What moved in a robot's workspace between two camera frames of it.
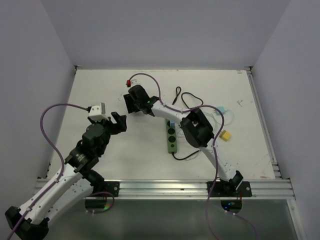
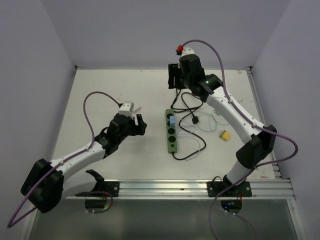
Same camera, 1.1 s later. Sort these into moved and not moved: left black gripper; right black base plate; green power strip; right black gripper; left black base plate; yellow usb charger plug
Moved: left black gripper; right black gripper
Not moved: left black base plate; yellow usb charger plug; green power strip; right black base plate
